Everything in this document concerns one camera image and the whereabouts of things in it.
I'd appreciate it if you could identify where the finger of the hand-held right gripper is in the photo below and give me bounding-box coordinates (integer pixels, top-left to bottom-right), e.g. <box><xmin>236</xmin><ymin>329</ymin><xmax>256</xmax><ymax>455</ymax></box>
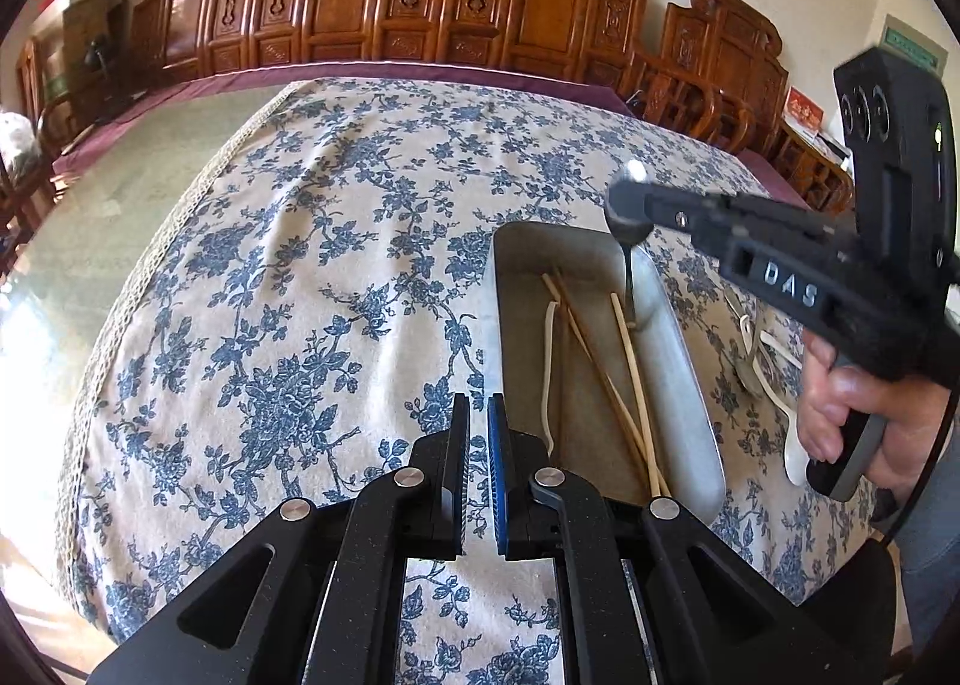
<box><xmin>606</xmin><ymin>160</ymin><xmax>745</xmax><ymax>245</ymax></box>

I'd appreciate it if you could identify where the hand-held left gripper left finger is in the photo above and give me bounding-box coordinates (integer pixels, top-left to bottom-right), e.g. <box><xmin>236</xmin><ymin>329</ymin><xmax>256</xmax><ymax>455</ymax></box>
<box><xmin>88</xmin><ymin>392</ymin><xmax>472</xmax><ymax>685</ymax></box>

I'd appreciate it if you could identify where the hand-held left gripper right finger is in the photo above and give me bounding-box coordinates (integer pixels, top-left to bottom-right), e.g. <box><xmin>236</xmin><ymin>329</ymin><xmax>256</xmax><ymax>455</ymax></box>
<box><xmin>486</xmin><ymin>392</ymin><xmax>893</xmax><ymax>685</ymax></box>

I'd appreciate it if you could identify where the rectangular metal tin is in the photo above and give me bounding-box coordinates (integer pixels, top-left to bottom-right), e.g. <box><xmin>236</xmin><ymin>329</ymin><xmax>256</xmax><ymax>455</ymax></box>
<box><xmin>491</xmin><ymin>220</ymin><xmax>727</xmax><ymax>528</ymax></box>

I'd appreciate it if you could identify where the metal spoon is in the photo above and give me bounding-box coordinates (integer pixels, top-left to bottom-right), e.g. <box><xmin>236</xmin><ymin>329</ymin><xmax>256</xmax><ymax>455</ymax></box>
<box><xmin>724</xmin><ymin>291</ymin><xmax>773</xmax><ymax>393</ymax></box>
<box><xmin>615</xmin><ymin>235</ymin><xmax>646</xmax><ymax>330</ymax></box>

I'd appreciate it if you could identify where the wooden chopstick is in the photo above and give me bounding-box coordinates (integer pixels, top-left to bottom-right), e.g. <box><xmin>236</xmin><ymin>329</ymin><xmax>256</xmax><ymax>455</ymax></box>
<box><xmin>609</xmin><ymin>292</ymin><xmax>672</xmax><ymax>498</ymax></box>
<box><xmin>553</xmin><ymin>270</ymin><xmax>653</xmax><ymax>465</ymax></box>
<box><xmin>541</xmin><ymin>272</ymin><xmax>661</xmax><ymax>497</ymax></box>

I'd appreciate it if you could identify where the large white plastic spoon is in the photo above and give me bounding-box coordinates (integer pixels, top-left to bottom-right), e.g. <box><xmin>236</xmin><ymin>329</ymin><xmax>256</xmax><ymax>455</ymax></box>
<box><xmin>757</xmin><ymin>329</ymin><xmax>818</xmax><ymax>488</ymax></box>

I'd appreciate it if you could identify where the person's right hand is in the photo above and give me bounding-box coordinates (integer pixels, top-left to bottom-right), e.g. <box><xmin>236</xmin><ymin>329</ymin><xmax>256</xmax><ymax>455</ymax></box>
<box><xmin>796</xmin><ymin>338</ymin><xmax>955</xmax><ymax>498</ymax></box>

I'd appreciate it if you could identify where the wooden side table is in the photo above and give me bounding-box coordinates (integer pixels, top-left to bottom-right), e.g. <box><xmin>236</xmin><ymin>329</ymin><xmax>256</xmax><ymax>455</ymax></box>
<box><xmin>772</xmin><ymin>122</ymin><xmax>856</xmax><ymax>206</ymax></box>

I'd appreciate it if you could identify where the purple armchair cushion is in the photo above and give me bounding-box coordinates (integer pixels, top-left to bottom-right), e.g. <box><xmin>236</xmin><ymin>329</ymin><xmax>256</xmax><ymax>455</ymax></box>
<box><xmin>739</xmin><ymin>149</ymin><xmax>811</xmax><ymax>210</ymax></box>

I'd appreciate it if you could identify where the carved wooden armchair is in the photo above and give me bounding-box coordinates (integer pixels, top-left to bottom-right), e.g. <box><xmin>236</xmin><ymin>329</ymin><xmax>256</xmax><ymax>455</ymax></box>
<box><xmin>630</xmin><ymin>0</ymin><xmax>856</xmax><ymax>214</ymax></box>

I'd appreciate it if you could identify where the blue floral tablecloth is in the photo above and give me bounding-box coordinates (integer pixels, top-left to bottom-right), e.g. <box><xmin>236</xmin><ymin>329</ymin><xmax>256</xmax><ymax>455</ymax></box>
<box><xmin>56</xmin><ymin>76</ymin><xmax>878</xmax><ymax>685</ymax></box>

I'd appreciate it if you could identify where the carved wooden chair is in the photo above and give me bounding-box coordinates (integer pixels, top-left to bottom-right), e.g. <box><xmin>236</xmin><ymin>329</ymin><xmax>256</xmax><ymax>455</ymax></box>
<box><xmin>15</xmin><ymin>36</ymin><xmax>83</xmax><ymax>154</ymax></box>
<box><xmin>0</xmin><ymin>152</ymin><xmax>53</xmax><ymax>274</ymax></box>

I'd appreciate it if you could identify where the black desk lamp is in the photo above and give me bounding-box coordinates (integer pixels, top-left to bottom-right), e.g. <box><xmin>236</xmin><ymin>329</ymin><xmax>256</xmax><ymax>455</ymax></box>
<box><xmin>82</xmin><ymin>36</ymin><xmax>113</xmax><ymax>101</ymax></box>

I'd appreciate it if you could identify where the clear plastic bag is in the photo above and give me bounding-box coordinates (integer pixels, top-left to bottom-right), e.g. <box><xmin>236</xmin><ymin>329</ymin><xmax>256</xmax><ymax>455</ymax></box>
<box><xmin>0</xmin><ymin>111</ymin><xmax>38</xmax><ymax>176</ymax></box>

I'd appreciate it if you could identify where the green framed wall box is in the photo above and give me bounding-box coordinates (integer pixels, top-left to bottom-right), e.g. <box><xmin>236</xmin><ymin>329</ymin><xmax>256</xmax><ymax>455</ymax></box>
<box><xmin>881</xmin><ymin>14</ymin><xmax>946</xmax><ymax>67</ymax></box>

